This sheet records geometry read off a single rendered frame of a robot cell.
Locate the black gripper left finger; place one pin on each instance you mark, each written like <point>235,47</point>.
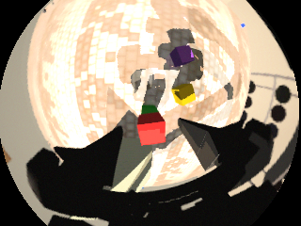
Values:
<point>99,158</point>

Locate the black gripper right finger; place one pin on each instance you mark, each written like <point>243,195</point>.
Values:
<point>207,141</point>

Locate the purple block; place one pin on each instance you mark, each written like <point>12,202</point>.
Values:
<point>182,55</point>

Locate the red block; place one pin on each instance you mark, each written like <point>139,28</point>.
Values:
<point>151,128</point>

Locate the yellow block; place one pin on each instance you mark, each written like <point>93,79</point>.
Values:
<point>183,94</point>

